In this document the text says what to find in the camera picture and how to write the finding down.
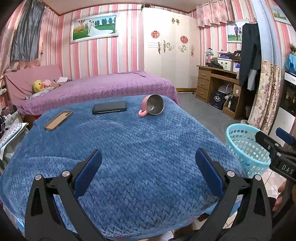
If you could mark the grey hanging cloth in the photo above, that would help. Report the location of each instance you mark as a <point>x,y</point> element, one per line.
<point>25,45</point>

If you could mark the blue quilted blanket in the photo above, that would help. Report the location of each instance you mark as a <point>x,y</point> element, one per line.
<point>148,182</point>

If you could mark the white wardrobe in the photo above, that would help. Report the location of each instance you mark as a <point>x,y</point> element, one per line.
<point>171,46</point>

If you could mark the desk lamp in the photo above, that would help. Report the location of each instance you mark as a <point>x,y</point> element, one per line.
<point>208,54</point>

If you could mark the floral curtain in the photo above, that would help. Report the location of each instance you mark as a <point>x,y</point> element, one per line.
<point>267,98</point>

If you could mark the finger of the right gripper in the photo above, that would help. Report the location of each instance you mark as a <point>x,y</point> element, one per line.
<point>286,137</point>
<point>267,143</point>

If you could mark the purple dotted bed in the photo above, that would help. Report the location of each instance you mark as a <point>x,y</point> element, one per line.
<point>99,87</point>

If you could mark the yellow duck plush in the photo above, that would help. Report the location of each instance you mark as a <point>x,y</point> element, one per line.
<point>38,86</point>

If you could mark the black phone case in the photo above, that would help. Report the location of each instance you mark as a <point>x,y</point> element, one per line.
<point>109,107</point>

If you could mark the black box under desk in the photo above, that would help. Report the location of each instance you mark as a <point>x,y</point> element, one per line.
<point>218,99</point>

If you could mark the pink steel-lined mug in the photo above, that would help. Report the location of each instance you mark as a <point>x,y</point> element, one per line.
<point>152,104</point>

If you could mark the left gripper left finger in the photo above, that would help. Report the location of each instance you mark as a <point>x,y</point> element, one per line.
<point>43,220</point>

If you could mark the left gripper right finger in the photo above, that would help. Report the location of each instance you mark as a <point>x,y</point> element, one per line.
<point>243,210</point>

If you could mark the wooden desk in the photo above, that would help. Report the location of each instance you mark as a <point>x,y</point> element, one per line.
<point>212,79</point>

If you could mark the cyan plastic basket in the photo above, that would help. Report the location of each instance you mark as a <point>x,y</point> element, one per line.
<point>240,140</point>

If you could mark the dark hanging clothes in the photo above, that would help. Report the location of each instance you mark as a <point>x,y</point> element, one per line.
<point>250,61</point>

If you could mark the wedding photo frame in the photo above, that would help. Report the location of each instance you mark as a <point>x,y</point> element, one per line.
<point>93,27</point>

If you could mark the right hand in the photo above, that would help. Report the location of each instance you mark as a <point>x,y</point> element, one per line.
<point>279,199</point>

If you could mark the pink sofa headboard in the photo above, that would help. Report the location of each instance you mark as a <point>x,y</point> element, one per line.
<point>20,83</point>

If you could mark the white perforated rack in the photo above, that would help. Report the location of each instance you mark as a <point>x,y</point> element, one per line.
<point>10,141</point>

